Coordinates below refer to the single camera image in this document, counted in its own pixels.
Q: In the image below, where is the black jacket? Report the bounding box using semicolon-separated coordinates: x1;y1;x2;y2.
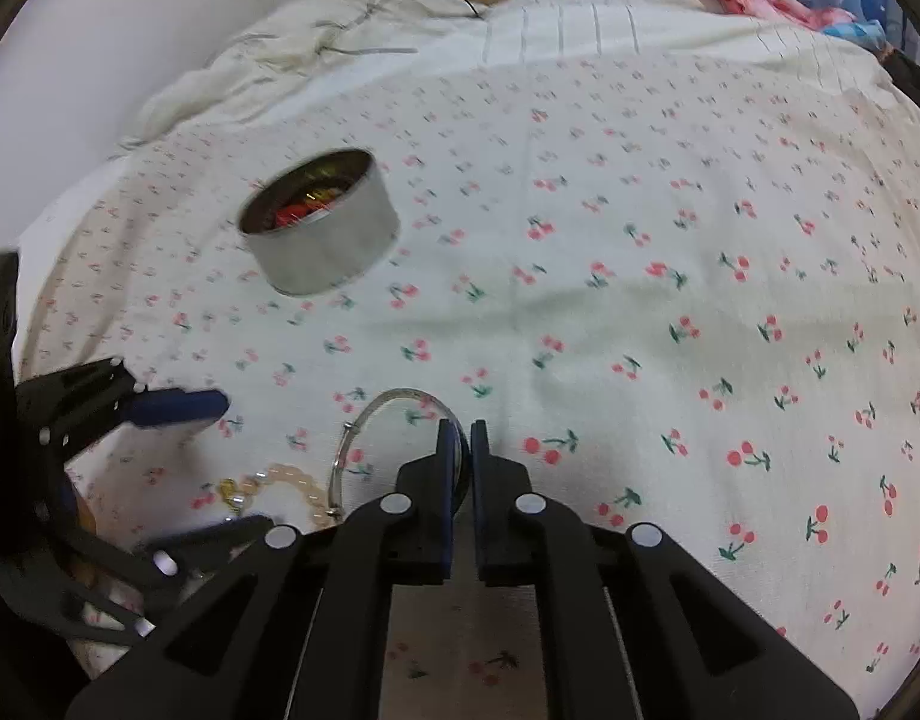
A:
878;44;920;109

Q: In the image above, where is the white striped duvet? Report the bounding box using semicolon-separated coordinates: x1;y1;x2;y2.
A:
8;0;920;257

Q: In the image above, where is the silver metal bangle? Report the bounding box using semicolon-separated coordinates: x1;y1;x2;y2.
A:
326;387;469;525

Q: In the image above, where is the round silver metal tin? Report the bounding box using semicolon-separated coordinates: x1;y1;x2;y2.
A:
236;148;400;296

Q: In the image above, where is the cherry print bed sheet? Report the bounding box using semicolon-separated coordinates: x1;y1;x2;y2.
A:
20;52;920;717

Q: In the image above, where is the black charging cable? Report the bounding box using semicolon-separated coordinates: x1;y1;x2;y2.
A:
233;0;493;77

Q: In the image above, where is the cream pearl bead bracelet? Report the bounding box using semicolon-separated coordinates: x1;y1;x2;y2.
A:
218;461;346;530

